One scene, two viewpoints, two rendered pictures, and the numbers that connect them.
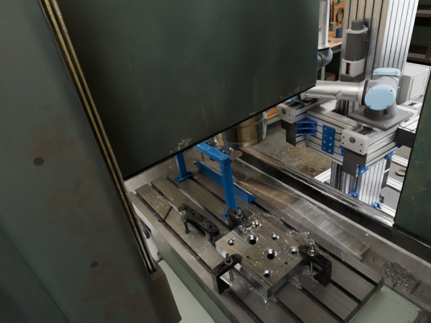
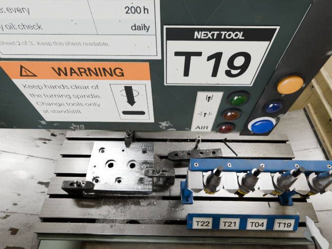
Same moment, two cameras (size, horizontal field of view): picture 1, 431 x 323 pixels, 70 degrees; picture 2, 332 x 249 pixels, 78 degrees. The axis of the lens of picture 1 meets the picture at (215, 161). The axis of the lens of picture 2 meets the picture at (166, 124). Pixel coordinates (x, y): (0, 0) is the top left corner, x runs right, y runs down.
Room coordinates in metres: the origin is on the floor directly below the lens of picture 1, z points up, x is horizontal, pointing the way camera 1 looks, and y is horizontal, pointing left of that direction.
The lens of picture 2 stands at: (1.18, -0.32, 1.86)
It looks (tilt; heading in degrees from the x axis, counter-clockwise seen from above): 56 degrees down; 124
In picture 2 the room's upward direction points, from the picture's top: straight up
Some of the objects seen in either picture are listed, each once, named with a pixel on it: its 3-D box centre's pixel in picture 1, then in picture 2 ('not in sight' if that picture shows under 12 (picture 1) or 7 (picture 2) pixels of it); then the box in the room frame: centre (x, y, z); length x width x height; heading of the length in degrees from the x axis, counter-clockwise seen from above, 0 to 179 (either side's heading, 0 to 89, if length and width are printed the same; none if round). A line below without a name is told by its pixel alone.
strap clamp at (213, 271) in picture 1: (228, 268); (129, 137); (0.74, 0.02, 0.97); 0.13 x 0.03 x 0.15; 122
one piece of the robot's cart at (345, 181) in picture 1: (344, 150); not in sight; (1.64, -0.83, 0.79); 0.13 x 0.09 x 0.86; 27
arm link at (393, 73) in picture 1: (385, 82); not in sight; (1.38, -0.86, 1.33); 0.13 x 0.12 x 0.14; 145
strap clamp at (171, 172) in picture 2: (239, 221); (159, 174); (0.98, -0.06, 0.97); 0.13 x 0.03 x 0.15; 32
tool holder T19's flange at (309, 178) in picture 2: not in sight; (317, 183); (1.46, 0.12, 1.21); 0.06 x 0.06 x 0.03
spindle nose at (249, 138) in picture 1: (239, 118); not in sight; (0.85, -0.09, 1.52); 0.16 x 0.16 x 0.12
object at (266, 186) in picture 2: not in sight; (265, 182); (1.33, 0.03, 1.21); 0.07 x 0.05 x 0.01; 122
